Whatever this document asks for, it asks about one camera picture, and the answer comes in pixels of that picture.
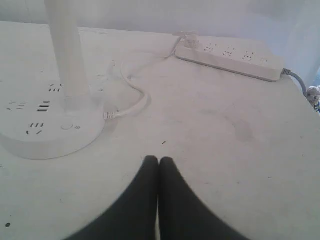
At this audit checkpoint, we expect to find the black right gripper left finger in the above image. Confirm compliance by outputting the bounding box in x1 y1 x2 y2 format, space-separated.
68 155 159 240

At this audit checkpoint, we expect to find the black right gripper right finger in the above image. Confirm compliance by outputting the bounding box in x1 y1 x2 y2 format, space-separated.
158 157 247 240

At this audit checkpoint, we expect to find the white desk lamp with sockets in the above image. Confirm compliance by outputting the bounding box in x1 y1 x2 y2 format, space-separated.
0 0 105 160

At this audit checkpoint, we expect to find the white power strip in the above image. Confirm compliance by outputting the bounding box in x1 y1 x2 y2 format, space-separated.
175 36 285 82

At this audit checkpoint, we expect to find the white plug in strip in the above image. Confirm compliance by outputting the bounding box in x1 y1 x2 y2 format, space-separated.
174 31 199 49

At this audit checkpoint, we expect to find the white lamp power cable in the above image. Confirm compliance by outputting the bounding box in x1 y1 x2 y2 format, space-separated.
103 37 182 121

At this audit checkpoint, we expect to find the grey power strip cable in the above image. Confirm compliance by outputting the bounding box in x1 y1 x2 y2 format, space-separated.
281 67 310 97

